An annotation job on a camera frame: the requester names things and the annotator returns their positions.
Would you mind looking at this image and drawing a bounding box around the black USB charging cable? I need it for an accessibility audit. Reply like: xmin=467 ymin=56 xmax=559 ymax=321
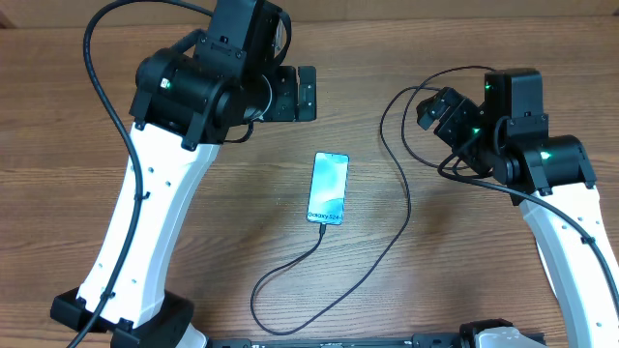
xmin=249 ymin=65 xmax=495 ymax=336

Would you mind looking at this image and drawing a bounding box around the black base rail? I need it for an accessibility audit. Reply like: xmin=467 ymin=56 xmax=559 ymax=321
xmin=192 ymin=330 xmax=547 ymax=348

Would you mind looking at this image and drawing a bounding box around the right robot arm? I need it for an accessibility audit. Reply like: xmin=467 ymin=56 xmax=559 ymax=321
xmin=416 ymin=68 xmax=618 ymax=347

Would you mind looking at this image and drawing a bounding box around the blue-screen Samsung smartphone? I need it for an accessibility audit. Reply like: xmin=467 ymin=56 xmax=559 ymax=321
xmin=307 ymin=152 xmax=349 ymax=225

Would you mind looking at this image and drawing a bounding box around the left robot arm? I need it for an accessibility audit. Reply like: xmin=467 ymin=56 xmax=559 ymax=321
xmin=50 ymin=1 xmax=316 ymax=347

